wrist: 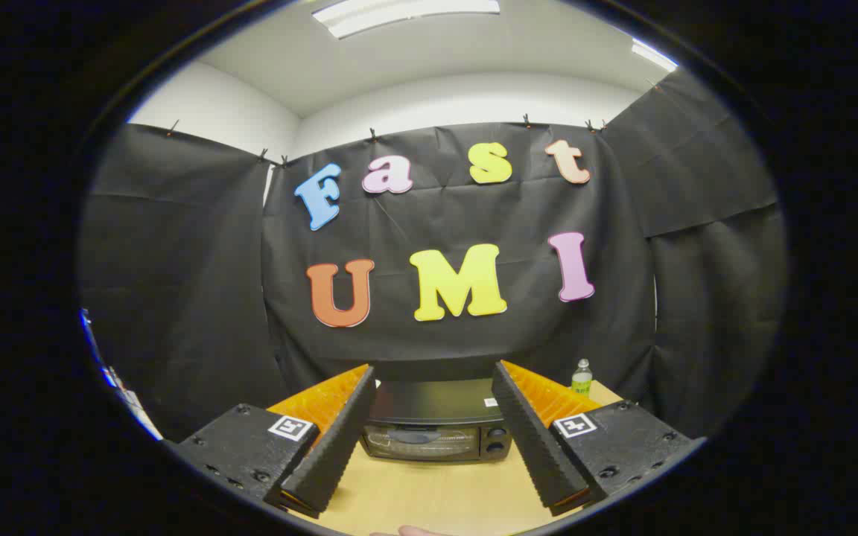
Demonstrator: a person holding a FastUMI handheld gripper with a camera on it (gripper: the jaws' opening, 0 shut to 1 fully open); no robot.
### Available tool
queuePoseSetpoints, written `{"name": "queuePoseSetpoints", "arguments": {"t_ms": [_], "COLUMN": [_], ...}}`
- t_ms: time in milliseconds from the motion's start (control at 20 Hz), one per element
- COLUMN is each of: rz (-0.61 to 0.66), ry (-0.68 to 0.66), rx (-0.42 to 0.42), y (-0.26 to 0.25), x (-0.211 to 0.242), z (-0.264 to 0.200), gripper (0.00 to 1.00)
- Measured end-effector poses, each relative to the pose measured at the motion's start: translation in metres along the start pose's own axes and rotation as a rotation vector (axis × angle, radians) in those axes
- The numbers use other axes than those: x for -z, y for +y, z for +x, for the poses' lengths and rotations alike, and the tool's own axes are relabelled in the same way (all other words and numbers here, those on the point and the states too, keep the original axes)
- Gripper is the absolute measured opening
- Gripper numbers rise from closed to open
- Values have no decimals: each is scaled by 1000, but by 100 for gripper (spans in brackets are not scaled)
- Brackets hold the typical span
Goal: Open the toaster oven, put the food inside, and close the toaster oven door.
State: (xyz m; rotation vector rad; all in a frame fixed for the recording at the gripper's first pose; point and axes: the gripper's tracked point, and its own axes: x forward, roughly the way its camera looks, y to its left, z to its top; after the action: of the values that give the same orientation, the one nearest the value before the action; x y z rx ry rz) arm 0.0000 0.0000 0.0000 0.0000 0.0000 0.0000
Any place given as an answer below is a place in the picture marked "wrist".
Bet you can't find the small ceiling light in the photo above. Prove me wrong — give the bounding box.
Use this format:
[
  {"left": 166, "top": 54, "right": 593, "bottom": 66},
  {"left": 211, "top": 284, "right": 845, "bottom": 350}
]
[{"left": 630, "top": 39, "right": 679, "bottom": 73}]

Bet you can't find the black toaster oven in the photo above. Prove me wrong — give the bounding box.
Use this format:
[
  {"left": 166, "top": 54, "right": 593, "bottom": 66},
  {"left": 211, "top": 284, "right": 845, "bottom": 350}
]
[{"left": 358, "top": 378, "right": 513, "bottom": 463}]

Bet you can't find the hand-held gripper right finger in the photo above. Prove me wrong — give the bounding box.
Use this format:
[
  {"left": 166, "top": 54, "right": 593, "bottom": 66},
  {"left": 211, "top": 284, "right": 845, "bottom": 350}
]
[{"left": 492, "top": 360, "right": 705, "bottom": 517}]

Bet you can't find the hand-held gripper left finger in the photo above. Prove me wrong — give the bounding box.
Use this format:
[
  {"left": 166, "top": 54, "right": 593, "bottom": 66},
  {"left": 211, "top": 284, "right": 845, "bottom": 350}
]
[{"left": 176, "top": 363, "right": 378, "bottom": 520}]

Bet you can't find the long ceiling light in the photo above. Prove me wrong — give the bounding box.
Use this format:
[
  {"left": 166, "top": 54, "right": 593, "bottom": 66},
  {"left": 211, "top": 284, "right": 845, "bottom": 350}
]
[{"left": 311, "top": 0, "right": 501, "bottom": 39}]

